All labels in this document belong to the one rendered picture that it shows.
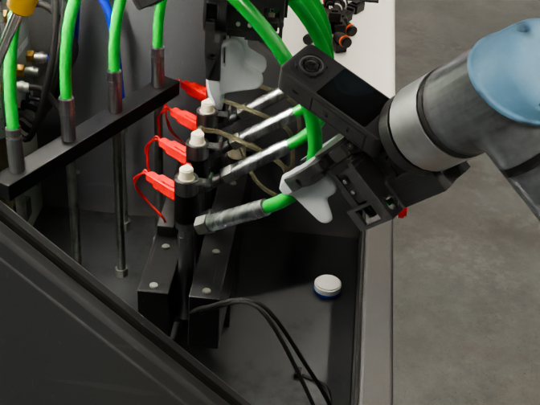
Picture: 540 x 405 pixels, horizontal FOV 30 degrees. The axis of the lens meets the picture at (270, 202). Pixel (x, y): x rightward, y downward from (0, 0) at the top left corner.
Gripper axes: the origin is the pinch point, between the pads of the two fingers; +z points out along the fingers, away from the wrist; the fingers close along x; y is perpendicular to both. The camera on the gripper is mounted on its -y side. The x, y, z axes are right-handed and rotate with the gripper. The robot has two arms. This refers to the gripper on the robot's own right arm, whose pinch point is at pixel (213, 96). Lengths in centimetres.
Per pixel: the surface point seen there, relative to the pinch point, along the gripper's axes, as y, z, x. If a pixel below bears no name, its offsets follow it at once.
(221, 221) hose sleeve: 2.8, 8.4, -11.3
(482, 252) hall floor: 62, 121, 145
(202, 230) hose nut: 0.7, 10.4, -10.5
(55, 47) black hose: -23.2, 5.9, 19.6
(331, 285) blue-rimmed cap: 15.8, 37.7, 17.0
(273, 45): 7.0, -12.9, -13.0
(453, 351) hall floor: 52, 122, 101
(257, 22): 5.3, -14.7, -12.2
